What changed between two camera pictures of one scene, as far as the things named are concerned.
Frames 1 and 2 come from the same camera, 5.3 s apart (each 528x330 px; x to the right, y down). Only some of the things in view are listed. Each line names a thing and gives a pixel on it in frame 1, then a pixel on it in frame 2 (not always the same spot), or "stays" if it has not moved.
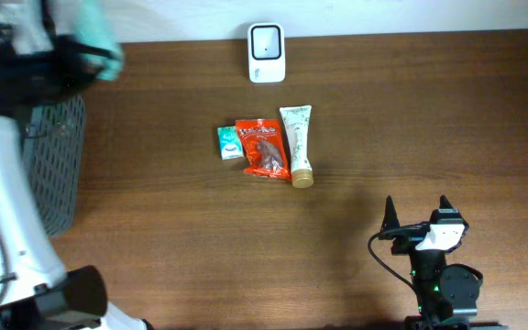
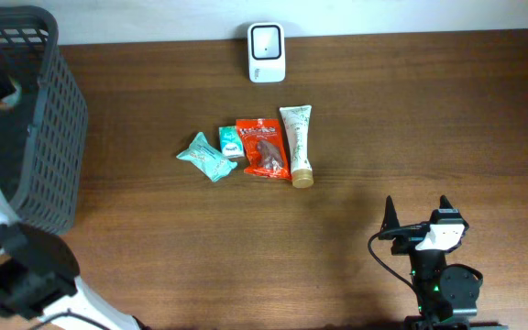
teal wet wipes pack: x=96 y=24 → x=203 y=156
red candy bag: x=262 y=148 stays
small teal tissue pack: x=229 y=143 stays
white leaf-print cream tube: x=298 y=125 stays
